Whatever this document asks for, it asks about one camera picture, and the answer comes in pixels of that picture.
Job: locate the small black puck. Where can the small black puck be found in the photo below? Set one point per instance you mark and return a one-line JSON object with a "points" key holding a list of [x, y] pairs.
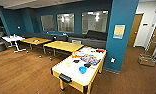
{"points": [[76, 61]]}

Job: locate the wooden top table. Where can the wooden top table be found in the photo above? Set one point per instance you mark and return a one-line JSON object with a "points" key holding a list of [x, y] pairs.
{"points": [[34, 41], [62, 45]]}

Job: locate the colourful board game packet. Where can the colourful board game packet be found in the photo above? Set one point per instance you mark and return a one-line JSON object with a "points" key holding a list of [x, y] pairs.
{"points": [[90, 59]]}

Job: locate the dark grey sofa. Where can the dark grey sofa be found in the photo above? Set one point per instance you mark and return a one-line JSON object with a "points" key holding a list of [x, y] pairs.
{"points": [[94, 38]]}

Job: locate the yellow air hockey table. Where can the yellow air hockey table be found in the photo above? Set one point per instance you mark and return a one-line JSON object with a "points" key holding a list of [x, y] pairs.
{"points": [[74, 73]]}

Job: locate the interior glass window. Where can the interior glass window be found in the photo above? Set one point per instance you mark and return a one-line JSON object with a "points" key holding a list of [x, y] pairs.
{"points": [[65, 22], [47, 23], [94, 21]]}

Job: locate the brown wooden door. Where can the brown wooden door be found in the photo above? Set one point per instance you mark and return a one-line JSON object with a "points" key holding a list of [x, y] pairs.
{"points": [[134, 30]]}

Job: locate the small white table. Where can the small white table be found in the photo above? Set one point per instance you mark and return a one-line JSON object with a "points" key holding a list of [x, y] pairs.
{"points": [[12, 38]]}

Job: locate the brown cardboard box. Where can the brown cardboard box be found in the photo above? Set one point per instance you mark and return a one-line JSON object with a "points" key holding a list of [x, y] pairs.
{"points": [[146, 60]]}

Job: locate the white pillar wall outlet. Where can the white pillar wall outlet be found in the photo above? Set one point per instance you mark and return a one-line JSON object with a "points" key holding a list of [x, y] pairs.
{"points": [[113, 60]]}

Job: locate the yellow framed wall sign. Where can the yellow framed wall sign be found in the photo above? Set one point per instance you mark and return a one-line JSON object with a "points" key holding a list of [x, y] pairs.
{"points": [[119, 31]]}

